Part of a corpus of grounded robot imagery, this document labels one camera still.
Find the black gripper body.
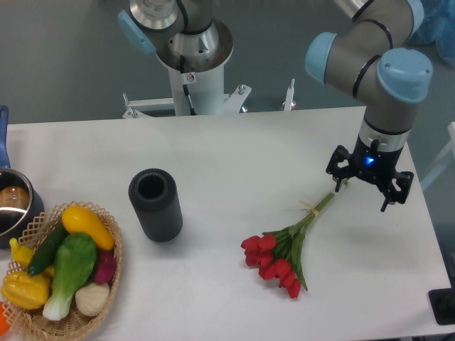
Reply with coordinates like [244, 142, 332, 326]
[345, 136, 406, 185]

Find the red tulip bouquet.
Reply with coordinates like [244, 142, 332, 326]
[240, 191, 336, 299]

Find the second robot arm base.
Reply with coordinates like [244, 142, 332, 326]
[117, 1, 220, 56]

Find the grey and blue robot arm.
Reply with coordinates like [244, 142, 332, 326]
[304, 1, 433, 210]

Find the white stand right edge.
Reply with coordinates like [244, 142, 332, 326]
[420, 122, 454, 191]

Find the black device at table edge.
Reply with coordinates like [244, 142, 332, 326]
[428, 288, 454, 325]

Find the blue plastic bag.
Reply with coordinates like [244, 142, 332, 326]
[407, 1, 454, 68]

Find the dark grey ribbed vase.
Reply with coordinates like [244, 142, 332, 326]
[128, 168, 183, 242]

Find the purple radish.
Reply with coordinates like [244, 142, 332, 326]
[93, 251, 117, 285]

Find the yellow squash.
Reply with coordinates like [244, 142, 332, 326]
[61, 205, 115, 251]

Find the green bok choy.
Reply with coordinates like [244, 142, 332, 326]
[43, 232, 97, 321]

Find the white garlic bulb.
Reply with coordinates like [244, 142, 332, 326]
[75, 283, 110, 317]

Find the woven wicker basket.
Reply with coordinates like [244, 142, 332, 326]
[1, 201, 123, 340]

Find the green cucumber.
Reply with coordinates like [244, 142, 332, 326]
[27, 222, 69, 276]

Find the small yellow gourd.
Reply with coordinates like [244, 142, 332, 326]
[9, 238, 54, 278]

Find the yellow bell pepper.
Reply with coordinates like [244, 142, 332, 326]
[1, 271, 50, 310]

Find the orange object at edge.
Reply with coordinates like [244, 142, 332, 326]
[0, 302, 10, 336]

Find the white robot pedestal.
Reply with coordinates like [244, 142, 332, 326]
[123, 18, 252, 118]

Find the black cable on pedestal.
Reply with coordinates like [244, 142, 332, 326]
[176, 0, 198, 117]

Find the dark pot with blue handle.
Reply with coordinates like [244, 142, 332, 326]
[1, 105, 44, 249]

